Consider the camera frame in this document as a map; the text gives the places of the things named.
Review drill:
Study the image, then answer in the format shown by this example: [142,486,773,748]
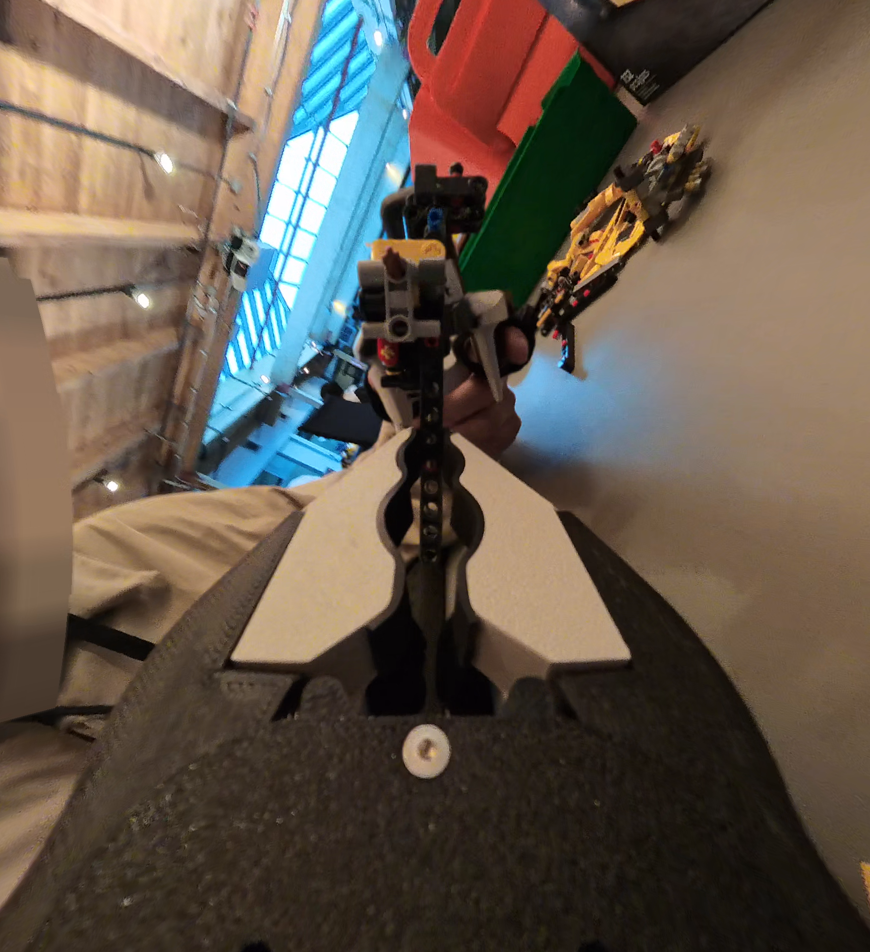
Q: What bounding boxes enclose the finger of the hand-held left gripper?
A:
[453,290,515,404]
[353,327,422,430]

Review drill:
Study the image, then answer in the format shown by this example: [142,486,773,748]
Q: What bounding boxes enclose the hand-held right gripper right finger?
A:
[452,433,633,715]

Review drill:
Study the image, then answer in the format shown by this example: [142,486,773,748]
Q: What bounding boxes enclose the orange plastic carry case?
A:
[407,0,577,194]

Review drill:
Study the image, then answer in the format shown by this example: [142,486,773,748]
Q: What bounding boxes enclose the pile of yellow toy bricks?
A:
[535,126,711,343]

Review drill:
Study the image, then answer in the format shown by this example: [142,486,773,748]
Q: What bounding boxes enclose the green plastic bin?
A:
[457,52,638,309]

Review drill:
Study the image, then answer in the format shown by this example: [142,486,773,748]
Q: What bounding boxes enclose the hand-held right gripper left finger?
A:
[230,433,412,715]

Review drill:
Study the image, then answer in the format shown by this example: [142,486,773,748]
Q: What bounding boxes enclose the person's left hand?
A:
[442,368,522,456]

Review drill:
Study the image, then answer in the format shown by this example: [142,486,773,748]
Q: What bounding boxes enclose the toy brick chassis assembly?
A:
[356,164,489,633]

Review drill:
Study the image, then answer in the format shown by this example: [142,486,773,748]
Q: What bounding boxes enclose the black lanyard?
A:
[66,617,155,664]

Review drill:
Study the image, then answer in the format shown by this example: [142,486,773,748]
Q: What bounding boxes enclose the toy car box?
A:
[539,0,778,105]

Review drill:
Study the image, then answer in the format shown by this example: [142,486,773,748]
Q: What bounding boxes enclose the black toy beam red pins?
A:
[557,320,588,380]

